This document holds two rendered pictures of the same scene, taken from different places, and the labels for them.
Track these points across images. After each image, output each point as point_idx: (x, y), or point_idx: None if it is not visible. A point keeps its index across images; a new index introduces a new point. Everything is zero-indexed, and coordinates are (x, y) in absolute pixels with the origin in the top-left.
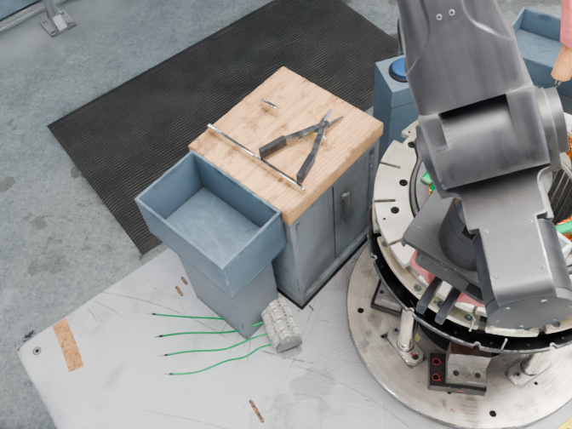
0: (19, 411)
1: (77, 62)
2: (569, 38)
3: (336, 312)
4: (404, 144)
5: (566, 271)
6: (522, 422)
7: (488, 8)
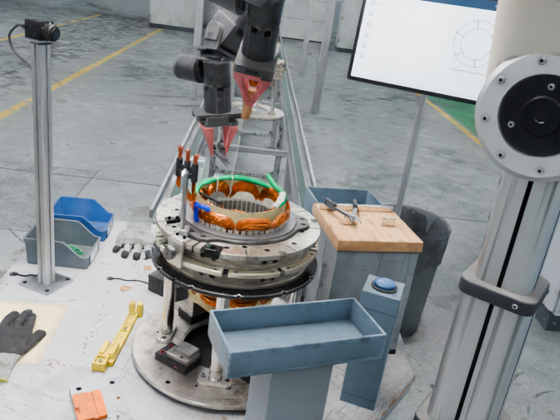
0: (405, 403)
1: None
2: None
3: None
4: (308, 218)
5: (182, 59)
6: (150, 315)
7: None
